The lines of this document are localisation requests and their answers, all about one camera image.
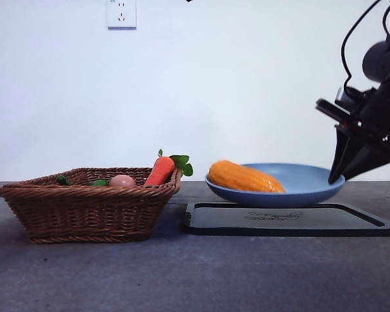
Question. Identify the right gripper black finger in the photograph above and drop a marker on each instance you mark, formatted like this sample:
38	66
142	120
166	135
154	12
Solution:
364	159
339	152

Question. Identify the blue round plate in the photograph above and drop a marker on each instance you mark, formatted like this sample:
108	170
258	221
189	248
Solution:
305	185

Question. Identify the yellow corn cob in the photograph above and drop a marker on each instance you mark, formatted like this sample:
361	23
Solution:
243	177

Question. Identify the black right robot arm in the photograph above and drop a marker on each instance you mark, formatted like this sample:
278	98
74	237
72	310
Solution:
380	61

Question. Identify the brown wicker basket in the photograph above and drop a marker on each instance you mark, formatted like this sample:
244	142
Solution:
84	214

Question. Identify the black rectangular tray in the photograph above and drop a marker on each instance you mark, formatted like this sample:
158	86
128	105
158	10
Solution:
279	226

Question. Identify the orange carrot with green leaves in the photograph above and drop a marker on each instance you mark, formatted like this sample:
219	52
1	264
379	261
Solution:
161	170

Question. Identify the brown egg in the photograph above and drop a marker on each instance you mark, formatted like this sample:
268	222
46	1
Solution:
123	181

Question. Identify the green chili pepper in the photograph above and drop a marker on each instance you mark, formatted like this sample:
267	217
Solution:
64	180

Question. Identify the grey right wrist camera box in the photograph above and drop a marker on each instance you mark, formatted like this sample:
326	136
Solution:
342	96

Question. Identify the white wall socket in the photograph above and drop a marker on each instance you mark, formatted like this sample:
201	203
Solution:
122	14

